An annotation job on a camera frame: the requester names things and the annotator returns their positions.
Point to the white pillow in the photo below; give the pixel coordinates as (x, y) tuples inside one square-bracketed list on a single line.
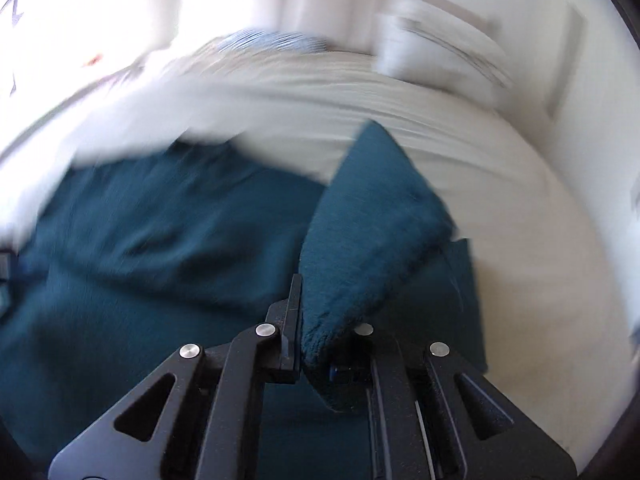
[(402, 45)]

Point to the white padded headboard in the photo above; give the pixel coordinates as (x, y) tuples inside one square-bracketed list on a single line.
[(310, 0)]

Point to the teal fleece garment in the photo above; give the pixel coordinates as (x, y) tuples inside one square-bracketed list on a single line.
[(150, 260)]

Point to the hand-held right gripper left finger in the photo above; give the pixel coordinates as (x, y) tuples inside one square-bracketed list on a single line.
[(287, 342)]

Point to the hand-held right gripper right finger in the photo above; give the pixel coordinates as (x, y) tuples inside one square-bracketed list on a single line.
[(385, 365)]

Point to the zebra striped pillow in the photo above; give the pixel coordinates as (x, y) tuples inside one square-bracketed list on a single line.
[(270, 40)]

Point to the bed with cream sheet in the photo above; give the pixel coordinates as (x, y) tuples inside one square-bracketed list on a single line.
[(525, 260)]

